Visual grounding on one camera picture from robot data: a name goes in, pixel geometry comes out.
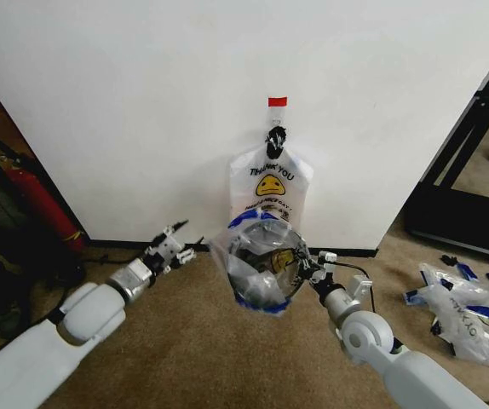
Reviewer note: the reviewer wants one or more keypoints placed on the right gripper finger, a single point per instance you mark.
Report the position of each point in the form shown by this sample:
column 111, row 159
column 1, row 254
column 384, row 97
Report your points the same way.
column 327, row 256
column 303, row 268

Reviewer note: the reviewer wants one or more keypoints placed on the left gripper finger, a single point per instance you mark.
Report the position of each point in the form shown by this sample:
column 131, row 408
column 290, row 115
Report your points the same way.
column 190, row 252
column 171, row 230

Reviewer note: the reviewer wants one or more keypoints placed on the clear blue-printed bin liner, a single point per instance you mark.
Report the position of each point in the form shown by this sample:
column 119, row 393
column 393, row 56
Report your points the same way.
column 221, row 249

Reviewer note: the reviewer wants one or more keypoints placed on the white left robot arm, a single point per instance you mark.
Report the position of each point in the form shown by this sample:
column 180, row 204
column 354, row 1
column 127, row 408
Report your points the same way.
column 78, row 311

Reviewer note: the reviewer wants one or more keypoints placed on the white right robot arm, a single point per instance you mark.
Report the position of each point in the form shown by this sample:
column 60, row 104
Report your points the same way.
column 368, row 336

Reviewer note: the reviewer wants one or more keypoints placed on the white smiley thank-you bag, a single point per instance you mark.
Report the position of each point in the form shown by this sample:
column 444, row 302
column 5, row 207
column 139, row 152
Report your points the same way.
column 270, row 204

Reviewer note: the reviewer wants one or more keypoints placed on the crumpled clear blue-striped bag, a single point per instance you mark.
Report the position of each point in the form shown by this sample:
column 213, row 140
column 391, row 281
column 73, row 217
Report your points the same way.
column 449, row 281

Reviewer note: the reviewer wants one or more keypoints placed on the crumpled clear thank-you bag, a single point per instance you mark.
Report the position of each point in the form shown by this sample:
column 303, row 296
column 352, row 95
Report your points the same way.
column 479, row 328

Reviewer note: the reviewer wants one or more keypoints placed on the black baseboard strip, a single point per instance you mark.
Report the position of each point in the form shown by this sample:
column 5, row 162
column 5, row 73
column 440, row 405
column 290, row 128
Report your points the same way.
column 116, row 244

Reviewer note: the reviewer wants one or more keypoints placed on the red fire extinguisher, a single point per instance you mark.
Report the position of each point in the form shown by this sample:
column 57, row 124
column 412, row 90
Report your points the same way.
column 53, row 209

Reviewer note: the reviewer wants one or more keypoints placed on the dark bundle on floor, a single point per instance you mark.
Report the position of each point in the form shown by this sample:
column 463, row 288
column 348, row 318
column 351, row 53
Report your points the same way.
column 10, row 289

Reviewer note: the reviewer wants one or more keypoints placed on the red tape strip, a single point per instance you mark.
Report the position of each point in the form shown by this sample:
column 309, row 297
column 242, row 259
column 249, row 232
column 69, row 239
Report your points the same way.
column 277, row 101

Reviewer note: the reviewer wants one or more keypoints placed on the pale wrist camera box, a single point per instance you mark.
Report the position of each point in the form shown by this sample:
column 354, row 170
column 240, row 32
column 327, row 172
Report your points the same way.
column 170, row 249

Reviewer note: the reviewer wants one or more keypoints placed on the clear wall hook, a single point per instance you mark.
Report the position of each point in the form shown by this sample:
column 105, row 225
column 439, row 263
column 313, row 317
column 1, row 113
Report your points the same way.
column 277, row 115

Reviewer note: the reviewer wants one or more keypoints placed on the black metal furniture frame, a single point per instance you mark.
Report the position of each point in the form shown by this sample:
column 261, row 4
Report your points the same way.
column 453, row 140

